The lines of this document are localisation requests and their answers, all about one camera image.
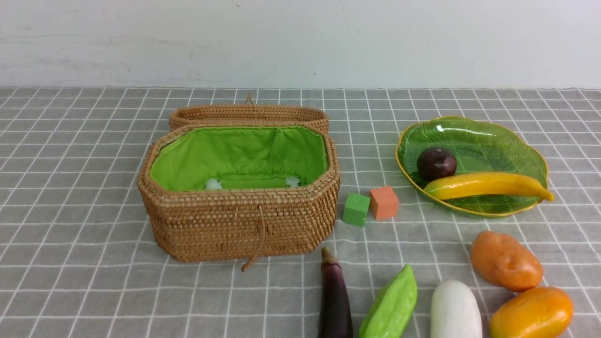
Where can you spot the dark purple plum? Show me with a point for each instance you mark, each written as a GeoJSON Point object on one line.
{"type": "Point", "coordinates": [436, 163]}

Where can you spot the purple eggplant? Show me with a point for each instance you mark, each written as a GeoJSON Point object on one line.
{"type": "Point", "coordinates": [335, 319]}

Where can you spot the green chayote vegetable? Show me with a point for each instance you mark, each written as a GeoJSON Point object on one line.
{"type": "Point", "coordinates": [393, 307]}

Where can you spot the yellow banana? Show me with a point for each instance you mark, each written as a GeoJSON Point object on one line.
{"type": "Point", "coordinates": [487, 183]}

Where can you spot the white radish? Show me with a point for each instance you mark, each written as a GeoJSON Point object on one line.
{"type": "Point", "coordinates": [454, 312]}

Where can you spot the orange-brown potato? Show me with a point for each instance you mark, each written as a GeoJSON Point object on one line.
{"type": "Point", "coordinates": [501, 260]}

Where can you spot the orange mango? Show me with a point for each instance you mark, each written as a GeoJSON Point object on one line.
{"type": "Point", "coordinates": [541, 312]}

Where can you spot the green foam cube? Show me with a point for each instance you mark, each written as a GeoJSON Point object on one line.
{"type": "Point", "coordinates": [356, 209]}

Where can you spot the woven basket lid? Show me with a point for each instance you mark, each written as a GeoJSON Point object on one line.
{"type": "Point", "coordinates": [248, 111]}

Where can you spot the woven rattan basket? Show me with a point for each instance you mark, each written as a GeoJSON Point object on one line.
{"type": "Point", "coordinates": [223, 191]}

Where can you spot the orange foam cube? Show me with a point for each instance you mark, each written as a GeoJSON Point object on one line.
{"type": "Point", "coordinates": [384, 203]}

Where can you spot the green glass leaf plate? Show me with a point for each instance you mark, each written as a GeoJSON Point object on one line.
{"type": "Point", "coordinates": [478, 147]}

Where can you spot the grey checkered tablecloth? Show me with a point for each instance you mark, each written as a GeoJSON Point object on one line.
{"type": "Point", "coordinates": [78, 258]}

